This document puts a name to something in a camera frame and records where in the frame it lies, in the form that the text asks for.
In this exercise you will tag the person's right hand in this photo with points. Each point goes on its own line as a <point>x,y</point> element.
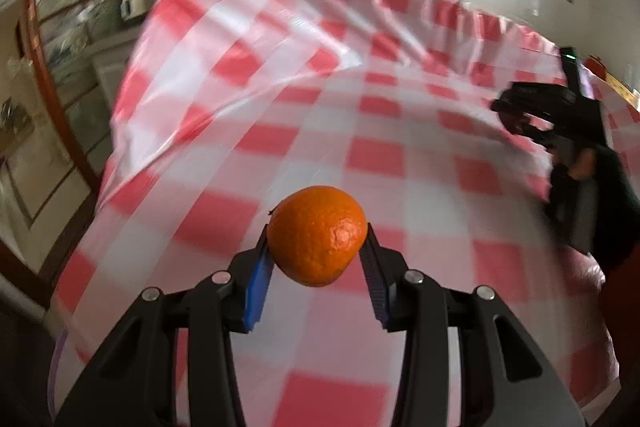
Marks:
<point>615,207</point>

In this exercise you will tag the red white checkered tablecloth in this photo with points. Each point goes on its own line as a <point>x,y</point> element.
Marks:
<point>400,157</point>

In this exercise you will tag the wooden glass-door cabinet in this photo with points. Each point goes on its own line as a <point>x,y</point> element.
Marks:
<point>75,57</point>

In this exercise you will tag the small red jar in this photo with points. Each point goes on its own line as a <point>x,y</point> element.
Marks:
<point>596,67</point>

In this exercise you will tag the orange tangerine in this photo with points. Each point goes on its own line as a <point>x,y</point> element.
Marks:
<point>315,234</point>

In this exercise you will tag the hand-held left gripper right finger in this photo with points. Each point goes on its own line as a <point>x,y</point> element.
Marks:
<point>375,287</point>

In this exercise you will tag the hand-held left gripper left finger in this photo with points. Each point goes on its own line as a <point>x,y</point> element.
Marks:
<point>257,292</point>

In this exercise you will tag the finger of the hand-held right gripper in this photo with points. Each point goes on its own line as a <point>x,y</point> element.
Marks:
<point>530,99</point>
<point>530,132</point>

